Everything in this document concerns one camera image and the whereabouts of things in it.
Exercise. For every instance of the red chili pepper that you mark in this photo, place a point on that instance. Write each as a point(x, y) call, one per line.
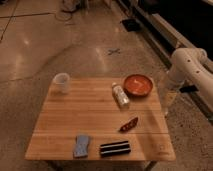
point(129, 125)

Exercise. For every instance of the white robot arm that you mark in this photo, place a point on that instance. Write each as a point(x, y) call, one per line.
point(187, 64)

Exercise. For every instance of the white ceramic cup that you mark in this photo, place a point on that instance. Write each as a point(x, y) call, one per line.
point(62, 82)

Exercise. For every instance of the white plastic bottle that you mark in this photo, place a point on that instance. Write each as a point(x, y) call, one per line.
point(120, 95)

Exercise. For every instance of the orange bowl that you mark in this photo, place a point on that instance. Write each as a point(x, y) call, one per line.
point(138, 85)

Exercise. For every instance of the wooden folding table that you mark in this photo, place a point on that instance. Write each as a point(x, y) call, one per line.
point(90, 109)

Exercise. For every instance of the black striped block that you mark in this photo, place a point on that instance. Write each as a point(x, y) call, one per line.
point(115, 148)

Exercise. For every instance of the black floor mat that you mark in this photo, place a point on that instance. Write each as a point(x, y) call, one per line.
point(130, 25)

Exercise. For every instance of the blue sponge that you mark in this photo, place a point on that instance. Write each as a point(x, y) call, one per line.
point(81, 146)

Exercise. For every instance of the black floor bracket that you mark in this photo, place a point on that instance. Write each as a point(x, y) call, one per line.
point(188, 89)

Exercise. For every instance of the grey object with cables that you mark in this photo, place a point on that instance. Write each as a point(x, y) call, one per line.
point(70, 5)

